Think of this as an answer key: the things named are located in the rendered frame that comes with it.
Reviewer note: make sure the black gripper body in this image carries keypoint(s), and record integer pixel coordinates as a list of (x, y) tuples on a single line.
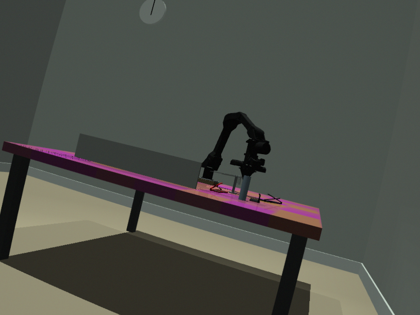
[(242, 164)]

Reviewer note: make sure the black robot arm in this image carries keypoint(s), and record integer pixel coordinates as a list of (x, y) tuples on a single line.
[(257, 144)]

